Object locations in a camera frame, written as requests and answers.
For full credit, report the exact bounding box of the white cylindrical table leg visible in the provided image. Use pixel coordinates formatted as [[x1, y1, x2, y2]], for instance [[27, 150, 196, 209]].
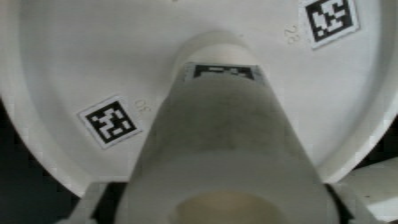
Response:
[[116, 31, 340, 224]]

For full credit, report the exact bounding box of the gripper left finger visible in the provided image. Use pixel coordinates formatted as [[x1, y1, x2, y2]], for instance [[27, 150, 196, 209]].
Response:
[[68, 182, 127, 224]]

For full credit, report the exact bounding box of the white round table top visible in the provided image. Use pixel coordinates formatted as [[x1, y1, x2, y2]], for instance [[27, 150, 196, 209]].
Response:
[[0, 0, 398, 193]]

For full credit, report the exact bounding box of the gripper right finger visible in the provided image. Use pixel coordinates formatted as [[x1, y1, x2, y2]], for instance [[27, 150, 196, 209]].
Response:
[[326, 184, 381, 224]]

